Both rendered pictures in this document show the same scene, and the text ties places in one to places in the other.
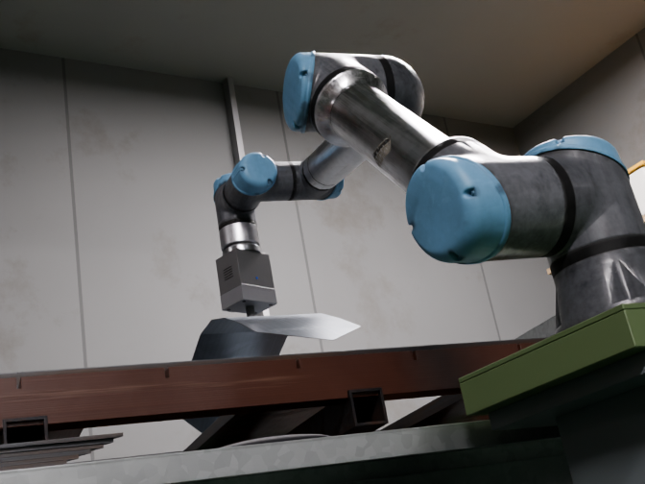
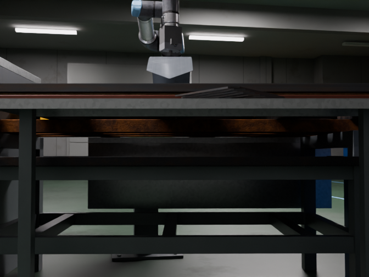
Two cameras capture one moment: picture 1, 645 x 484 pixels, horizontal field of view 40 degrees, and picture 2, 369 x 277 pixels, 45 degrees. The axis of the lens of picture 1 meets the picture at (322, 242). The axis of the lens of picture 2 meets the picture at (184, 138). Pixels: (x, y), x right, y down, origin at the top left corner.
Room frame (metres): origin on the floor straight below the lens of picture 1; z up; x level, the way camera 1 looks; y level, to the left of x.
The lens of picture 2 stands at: (3.38, 1.03, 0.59)
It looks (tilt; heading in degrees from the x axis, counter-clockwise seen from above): 2 degrees up; 204
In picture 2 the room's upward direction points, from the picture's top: straight up
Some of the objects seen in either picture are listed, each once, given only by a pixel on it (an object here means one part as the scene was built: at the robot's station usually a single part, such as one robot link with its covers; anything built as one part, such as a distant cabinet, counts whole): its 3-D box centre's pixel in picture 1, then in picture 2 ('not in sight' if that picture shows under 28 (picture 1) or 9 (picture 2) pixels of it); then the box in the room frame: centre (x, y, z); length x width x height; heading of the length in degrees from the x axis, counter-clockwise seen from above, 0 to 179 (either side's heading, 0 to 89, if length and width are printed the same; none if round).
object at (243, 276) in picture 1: (243, 280); (171, 37); (1.62, 0.16, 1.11); 0.10 x 0.09 x 0.16; 48
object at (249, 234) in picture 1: (241, 241); (169, 20); (1.61, 0.16, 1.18); 0.08 x 0.08 x 0.05
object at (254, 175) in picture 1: (258, 181); (167, 10); (1.52, 0.10, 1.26); 0.11 x 0.11 x 0.08; 26
